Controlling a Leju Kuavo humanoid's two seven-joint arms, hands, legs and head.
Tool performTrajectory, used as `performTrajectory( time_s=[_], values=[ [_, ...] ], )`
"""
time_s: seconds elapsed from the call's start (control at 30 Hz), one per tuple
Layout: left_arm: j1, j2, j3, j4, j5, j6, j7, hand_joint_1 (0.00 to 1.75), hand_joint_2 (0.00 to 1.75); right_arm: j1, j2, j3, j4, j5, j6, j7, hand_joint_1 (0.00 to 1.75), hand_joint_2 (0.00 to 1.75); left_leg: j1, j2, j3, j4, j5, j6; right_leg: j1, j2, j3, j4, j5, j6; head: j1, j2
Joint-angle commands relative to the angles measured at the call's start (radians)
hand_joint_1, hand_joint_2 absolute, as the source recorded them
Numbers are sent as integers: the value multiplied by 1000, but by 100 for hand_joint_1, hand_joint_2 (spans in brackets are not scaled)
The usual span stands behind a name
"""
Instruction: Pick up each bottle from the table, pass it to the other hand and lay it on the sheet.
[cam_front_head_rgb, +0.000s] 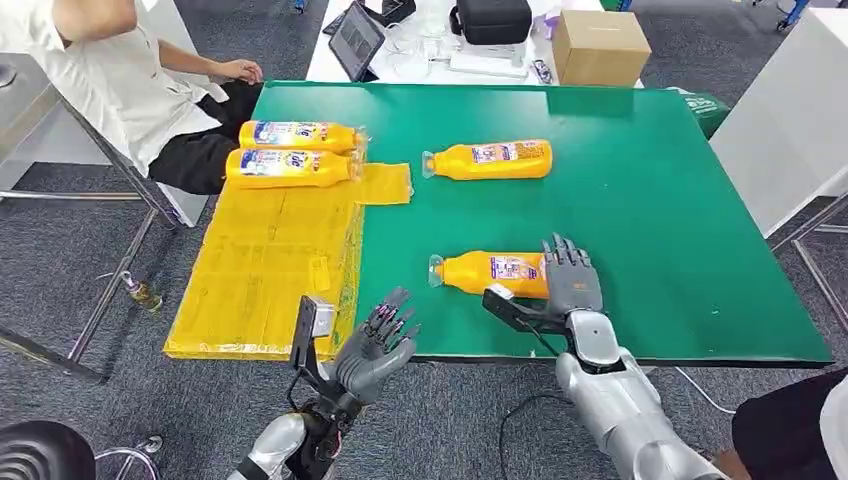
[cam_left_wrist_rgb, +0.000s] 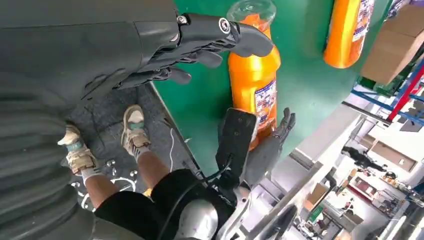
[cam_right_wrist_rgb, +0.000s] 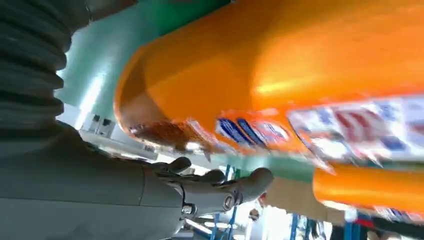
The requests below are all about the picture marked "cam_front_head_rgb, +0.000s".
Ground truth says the white panel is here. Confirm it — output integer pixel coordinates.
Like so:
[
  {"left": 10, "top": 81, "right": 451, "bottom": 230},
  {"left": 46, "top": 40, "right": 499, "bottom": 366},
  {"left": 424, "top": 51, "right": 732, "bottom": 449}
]
[{"left": 708, "top": 7, "right": 848, "bottom": 238}]

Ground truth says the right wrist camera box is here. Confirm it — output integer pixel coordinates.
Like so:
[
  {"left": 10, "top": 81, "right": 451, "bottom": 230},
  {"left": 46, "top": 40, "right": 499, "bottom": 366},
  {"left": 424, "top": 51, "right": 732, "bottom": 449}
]
[{"left": 481, "top": 283, "right": 568, "bottom": 337}]

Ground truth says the black ribbed round object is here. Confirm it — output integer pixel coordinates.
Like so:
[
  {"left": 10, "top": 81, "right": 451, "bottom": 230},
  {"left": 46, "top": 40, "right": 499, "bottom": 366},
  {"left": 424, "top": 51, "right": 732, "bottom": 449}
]
[{"left": 0, "top": 421, "right": 98, "bottom": 480}]

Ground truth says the chrome ring stand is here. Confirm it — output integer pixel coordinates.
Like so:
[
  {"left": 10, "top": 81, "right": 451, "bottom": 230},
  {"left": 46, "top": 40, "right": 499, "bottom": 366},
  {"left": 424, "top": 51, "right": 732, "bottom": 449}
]
[{"left": 95, "top": 434, "right": 164, "bottom": 480}]

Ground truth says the white table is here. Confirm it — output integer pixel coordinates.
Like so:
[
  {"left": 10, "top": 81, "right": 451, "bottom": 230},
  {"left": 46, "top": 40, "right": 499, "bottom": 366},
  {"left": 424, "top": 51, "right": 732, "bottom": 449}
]
[{"left": 305, "top": 0, "right": 645, "bottom": 89}]

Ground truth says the white power strip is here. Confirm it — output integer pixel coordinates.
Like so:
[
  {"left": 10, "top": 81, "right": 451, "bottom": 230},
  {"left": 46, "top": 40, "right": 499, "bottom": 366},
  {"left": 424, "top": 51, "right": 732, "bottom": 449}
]
[{"left": 449, "top": 51, "right": 530, "bottom": 80}]

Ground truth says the yellow plastic sheet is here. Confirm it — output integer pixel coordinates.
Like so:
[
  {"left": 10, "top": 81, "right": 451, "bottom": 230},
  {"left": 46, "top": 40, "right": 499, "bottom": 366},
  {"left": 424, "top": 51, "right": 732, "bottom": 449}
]
[{"left": 163, "top": 129, "right": 415, "bottom": 363}]

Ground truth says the seated person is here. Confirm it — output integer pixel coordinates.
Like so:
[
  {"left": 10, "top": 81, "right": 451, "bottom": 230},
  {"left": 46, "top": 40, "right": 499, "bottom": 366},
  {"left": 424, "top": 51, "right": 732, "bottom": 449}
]
[{"left": 0, "top": 0, "right": 265, "bottom": 197}]

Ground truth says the black device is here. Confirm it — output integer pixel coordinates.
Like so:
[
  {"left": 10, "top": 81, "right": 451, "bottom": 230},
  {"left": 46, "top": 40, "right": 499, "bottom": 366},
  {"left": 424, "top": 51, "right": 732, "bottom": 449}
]
[{"left": 380, "top": 0, "right": 418, "bottom": 28}]

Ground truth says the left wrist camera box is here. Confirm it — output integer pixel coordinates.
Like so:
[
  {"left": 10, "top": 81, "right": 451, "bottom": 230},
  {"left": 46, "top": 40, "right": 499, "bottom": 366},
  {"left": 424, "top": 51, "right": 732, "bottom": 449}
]
[{"left": 289, "top": 294, "right": 338, "bottom": 387}]

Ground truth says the small glass bottle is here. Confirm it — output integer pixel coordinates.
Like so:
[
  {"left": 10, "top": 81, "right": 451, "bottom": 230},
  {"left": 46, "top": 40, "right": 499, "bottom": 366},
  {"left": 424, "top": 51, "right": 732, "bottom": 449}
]
[{"left": 121, "top": 271, "right": 164, "bottom": 314}]

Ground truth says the black cable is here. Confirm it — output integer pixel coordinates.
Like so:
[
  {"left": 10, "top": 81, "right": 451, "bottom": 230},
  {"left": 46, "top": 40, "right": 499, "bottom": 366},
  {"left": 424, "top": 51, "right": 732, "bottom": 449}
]
[{"left": 496, "top": 394, "right": 572, "bottom": 480}]

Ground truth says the grey metal table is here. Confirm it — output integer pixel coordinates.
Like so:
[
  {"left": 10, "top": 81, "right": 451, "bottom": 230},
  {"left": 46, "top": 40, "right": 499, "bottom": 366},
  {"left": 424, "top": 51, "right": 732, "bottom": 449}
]
[{"left": 0, "top": 52, "right": 213, "bottom": 386}]

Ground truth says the black carry case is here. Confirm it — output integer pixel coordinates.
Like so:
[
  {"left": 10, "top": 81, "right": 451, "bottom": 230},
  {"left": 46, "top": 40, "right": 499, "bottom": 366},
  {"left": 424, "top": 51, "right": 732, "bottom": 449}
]
[{"left": 450, "top": 0, "right": 534, "bottom": 46}]

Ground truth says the person in dark trousers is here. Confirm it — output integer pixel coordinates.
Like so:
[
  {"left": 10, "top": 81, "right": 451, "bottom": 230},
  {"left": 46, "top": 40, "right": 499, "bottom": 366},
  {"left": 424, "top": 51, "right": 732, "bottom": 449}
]
[{"left": 714, "top": 367, "right": 848, "bottom": 480}]

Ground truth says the orange drink bottle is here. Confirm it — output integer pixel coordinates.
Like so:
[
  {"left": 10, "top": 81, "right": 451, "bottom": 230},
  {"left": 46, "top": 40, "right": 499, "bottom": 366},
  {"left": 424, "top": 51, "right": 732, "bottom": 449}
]
[
  {"left": 427, "top": 250, "right": 551, "bottom": 300},
  {"left": 422, "top": 139, "right": 554, "bottom": 181},
  {"left": 238, "top": 120, "right": 364, "bottom": 156},
  {"left": 225, "top": 148, "right": 360, "bottom": 191}
]

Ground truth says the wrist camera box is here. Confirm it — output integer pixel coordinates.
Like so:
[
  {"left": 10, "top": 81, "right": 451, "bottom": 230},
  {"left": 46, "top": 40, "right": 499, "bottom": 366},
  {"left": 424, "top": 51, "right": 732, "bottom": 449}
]
[
  {"left": 481, "top": 283, "right": 568, "bottom": 337},
  {"left": 289, "top": 294, "right": 338, "bottom": 387}
]

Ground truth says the green table mat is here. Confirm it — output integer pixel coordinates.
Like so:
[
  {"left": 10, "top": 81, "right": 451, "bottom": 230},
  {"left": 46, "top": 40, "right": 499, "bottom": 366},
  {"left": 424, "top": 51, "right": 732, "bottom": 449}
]
[{"left": 251, "top": 80, "right": 835, "bottom": 370}]

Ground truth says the white cable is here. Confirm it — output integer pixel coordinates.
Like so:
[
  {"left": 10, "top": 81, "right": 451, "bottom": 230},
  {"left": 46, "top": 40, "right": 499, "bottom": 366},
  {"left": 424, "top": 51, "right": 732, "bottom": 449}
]
[{"left": 674, "top": 367, "right": 738, "bottom": 416}]

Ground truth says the white chair seat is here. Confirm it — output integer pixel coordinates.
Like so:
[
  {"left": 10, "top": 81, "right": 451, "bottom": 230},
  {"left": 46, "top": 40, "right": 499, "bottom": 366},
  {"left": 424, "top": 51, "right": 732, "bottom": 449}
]
[{"left": 155, "top": 182, "right": 212, "bottom": 230}]

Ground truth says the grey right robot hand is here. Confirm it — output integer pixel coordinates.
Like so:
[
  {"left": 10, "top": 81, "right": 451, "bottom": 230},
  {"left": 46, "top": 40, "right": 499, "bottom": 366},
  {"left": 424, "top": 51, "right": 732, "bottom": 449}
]
[{"left": 541, "top": 233, "right": 604, "bottom": 318}]

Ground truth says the brown cardboard box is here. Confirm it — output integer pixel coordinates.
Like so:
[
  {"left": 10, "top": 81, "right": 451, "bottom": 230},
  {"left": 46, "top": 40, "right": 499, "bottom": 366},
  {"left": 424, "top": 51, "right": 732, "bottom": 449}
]
[{"left": 552, "top": 9, "right": 653, "bottom": 88}]

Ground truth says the green bag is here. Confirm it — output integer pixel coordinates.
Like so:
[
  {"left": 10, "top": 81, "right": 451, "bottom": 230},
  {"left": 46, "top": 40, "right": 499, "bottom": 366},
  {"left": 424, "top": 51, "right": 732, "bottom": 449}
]
[{"left": 667, "top": 87, "right": 733, "bottom": 140}]

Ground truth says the metal leg frame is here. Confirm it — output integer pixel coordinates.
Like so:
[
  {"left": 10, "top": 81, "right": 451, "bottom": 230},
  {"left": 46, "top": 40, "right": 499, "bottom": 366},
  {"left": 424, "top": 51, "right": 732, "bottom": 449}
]
[{"left": 769, "top": 192, "right": 848, "bottom": 333}]

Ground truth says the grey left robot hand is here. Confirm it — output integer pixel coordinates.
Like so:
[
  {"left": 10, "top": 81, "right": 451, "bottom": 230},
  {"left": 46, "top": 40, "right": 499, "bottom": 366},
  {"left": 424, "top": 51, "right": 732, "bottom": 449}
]
[{"left": 334, "top": 286, "right": 422, "bottom": 405}]

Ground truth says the black tablet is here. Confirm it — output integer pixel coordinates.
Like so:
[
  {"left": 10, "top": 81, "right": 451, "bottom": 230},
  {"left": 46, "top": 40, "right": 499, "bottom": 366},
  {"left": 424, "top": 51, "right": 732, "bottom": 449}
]
[{"left": 327, "top": 1, "right": 387, "bottom": 83}]

